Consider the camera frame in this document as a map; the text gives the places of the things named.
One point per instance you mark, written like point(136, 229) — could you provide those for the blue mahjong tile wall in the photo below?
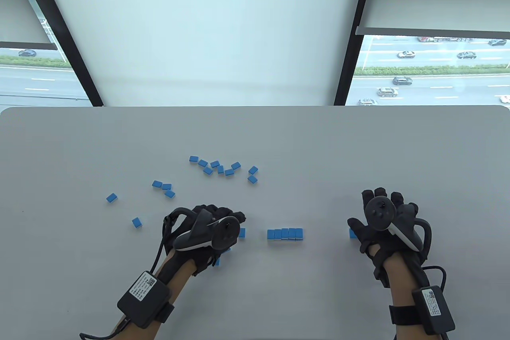
point(352, 233)
point(285, 233)
point(242, 232)

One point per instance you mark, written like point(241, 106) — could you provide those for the wide white roller blind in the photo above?
point(199, 29)

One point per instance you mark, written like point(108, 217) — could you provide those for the person's left forearm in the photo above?
point(179, 272)

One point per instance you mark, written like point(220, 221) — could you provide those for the black white handheld controller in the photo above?
point(378, 212)
point(225, 232)

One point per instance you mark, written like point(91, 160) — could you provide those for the person's right hand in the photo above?
point(368, 240)

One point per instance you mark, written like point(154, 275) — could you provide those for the black window frame pillar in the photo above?
point(354, 37)
point(59, 33)

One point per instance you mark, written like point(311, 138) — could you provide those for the person's left hand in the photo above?
point(205, 258)

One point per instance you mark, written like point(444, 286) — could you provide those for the blue mahjong tiles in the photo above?
point(223, 170)

